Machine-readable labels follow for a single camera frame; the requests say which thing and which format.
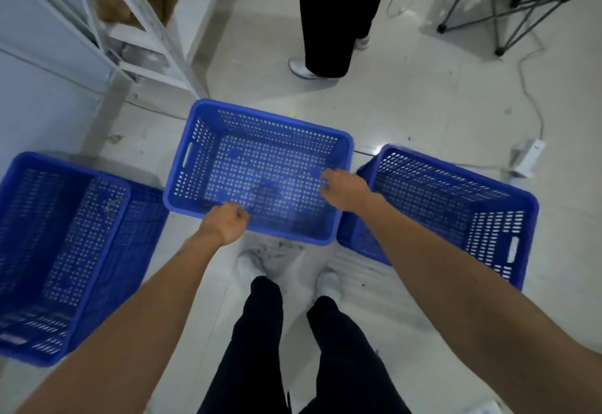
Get blue perforated plastic crate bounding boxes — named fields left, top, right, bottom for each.
left=337, top=144, right=540, bottom=291
left=163, top=99, right=354, bottom=246
left=0, top=151, right=170, bottom=368

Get person's left forearm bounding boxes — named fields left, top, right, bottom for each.
left=14, top=231, right=222, bottom=414

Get white paper sheet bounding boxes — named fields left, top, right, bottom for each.
left=463, top=400, right=502, bottom=414

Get person's right hand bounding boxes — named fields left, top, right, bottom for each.
left=320, top=168, right=378, bottom=215

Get person's left white shoe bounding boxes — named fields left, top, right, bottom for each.
left=235, top=249, right=267, bottom=284

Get white power cable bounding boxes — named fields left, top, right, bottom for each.
left=516, top=28, right=547, bottom=143

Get white power strip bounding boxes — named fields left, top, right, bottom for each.
left=507, top=138, right=547, bottom=179

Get person's right white shoe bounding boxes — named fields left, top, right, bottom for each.
left=315, top=267, right=343, bottom=302

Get person's dark trousers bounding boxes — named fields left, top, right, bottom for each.
left=198, top=276, right=413, bottom=414

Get white metal shelf rack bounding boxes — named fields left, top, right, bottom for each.
left=0, top=0, right=210, bottom=100

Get person's left hand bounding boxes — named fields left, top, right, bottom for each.
left=198, top=202, right=251, bottom=246

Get person's right forearm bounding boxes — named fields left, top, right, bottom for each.
left=358, top=193, right=602, bottom=414

